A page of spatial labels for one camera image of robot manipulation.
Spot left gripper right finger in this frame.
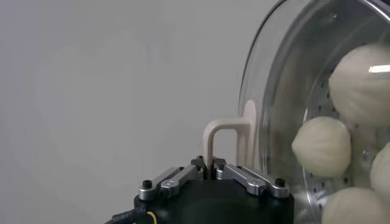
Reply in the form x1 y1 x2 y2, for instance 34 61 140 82
212 156 291 199

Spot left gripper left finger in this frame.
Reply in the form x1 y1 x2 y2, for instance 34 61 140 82
138 155 205 201

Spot glass lid with cream handle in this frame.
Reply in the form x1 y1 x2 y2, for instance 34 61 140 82
203 0 390 224

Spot white steamed baozi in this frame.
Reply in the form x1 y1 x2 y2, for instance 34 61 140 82
328 42 390 127
369 142 390 198
291 116 352 178
321 186 390 224

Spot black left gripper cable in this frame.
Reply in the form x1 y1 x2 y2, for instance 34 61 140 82
105 206 158 224

